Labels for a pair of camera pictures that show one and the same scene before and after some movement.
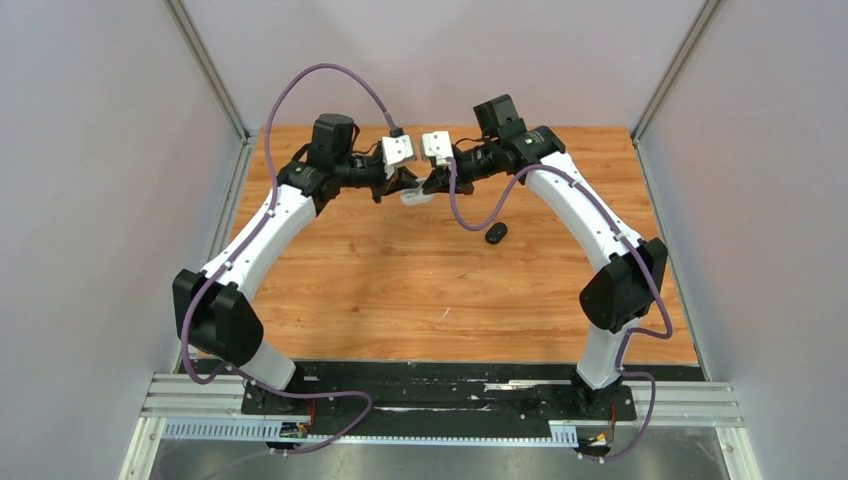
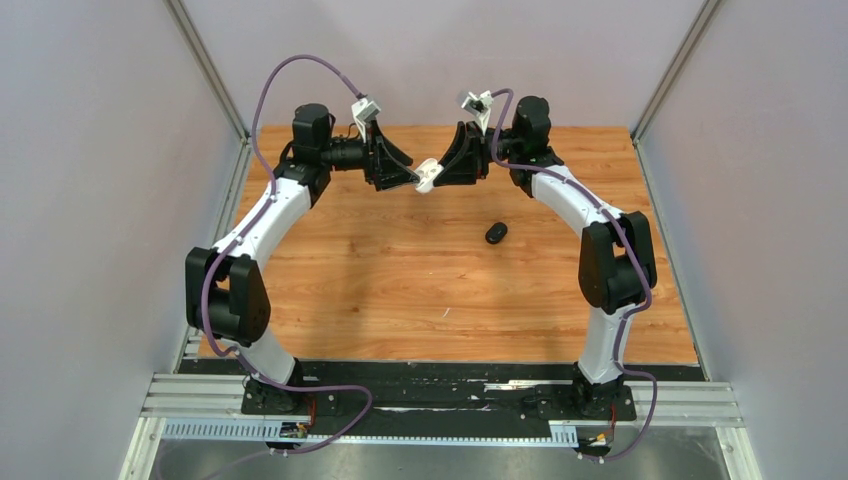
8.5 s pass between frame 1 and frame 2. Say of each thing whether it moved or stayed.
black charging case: stayed
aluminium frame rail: stayed
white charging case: moved
